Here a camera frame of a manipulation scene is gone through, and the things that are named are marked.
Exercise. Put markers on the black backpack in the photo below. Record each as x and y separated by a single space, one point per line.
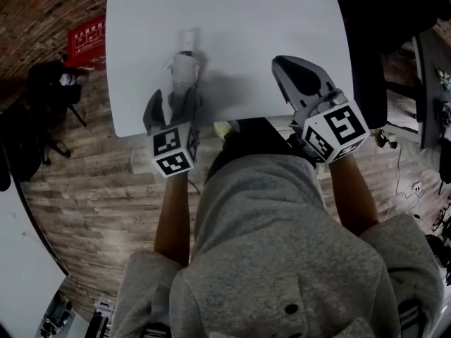
46 83

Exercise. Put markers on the person's grey shirt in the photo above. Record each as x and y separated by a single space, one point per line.
275 252

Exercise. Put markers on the black office chair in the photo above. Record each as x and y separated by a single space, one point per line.
17 143
387 19

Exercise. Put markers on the grey cloth bundle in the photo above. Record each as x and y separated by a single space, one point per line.
443 77

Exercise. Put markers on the person's black trousers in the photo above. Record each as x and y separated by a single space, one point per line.
257 139

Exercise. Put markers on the black floor equipment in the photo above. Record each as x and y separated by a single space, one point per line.
437 252

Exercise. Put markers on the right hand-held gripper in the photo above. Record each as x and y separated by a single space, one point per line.
343 125

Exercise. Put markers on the white table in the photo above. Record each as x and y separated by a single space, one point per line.
246 19

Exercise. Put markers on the person's left shoe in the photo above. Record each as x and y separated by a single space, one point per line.
225 129

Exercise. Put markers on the black desk with white frame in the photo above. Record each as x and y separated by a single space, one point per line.
430 69

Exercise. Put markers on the clear water bottle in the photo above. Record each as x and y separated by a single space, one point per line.
70 79

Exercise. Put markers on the black bag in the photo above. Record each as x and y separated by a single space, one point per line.
444 164

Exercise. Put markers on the white cylindrical roll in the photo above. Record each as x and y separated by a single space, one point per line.
185 69

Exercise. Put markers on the white power strip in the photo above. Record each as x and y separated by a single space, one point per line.
416 188

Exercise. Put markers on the black power adapter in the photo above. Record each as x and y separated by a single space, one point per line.
385 137

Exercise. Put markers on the person's left forearm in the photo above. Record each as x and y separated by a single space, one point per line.
174 220

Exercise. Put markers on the red box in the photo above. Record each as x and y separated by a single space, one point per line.
88 41

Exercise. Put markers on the person's right forearm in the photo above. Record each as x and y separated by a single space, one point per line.
354 195

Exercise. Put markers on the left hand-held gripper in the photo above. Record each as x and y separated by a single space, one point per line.
169 143

